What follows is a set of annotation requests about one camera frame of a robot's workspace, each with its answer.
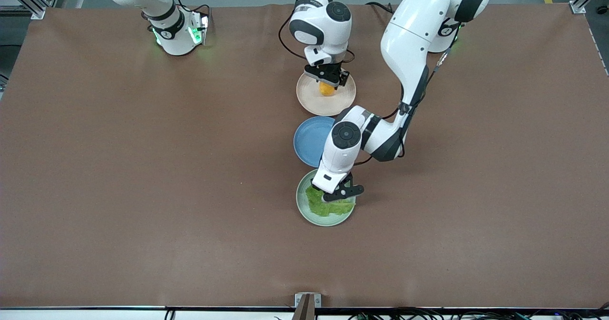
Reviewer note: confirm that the brown table cover sheet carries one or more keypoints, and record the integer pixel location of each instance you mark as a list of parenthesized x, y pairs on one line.
[(142, 191)]

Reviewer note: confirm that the blue round plate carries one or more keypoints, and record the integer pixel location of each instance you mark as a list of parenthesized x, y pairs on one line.
[(309, 141)]

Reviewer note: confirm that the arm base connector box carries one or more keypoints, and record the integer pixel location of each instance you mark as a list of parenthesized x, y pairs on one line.
[(202, 25)]

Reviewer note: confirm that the beige round plate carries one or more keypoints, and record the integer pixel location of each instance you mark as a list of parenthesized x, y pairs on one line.
[(328, 106)]

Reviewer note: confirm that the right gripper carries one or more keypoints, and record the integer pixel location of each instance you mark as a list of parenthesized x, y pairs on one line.
[(333, 69)]

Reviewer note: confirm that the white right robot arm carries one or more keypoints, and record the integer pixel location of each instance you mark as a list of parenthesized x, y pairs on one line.
[(323, 30)]

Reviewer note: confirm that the pale green round plate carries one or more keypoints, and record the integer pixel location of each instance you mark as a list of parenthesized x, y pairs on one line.
[(304, 206)]

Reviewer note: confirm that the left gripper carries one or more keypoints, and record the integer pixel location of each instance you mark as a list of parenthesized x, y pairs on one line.
[(313, 185)]

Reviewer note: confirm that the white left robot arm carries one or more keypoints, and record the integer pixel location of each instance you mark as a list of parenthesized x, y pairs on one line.
[(414, 34)]

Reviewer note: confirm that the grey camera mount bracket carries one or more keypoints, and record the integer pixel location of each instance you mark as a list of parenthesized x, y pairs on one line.
[(308, 302)]

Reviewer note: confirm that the yellow lemon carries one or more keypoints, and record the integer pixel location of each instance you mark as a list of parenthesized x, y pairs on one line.
[(326, 91)]

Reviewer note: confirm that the green lettuce leaf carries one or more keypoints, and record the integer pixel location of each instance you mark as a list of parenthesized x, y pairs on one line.
[(328, 209)]

